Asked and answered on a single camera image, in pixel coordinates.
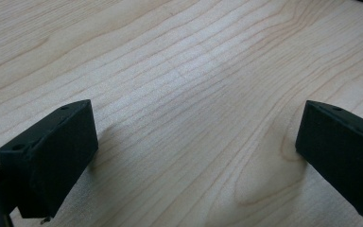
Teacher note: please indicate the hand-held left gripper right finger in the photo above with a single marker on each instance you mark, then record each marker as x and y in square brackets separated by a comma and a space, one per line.
[343, 154]

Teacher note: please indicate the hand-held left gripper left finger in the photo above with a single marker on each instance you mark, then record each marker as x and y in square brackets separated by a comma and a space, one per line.
[53, 157]

